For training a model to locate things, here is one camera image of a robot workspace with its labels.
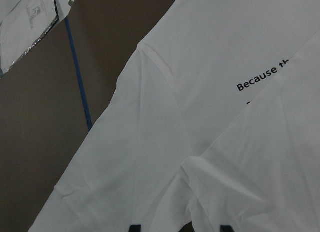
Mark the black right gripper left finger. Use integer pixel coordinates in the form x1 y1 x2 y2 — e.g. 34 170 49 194
129 224 142 232

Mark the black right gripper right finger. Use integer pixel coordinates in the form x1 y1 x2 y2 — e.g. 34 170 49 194
219 225 235 232

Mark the white long-sleeve printed T-shirt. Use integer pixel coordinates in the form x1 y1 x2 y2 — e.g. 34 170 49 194
30 0 320 232

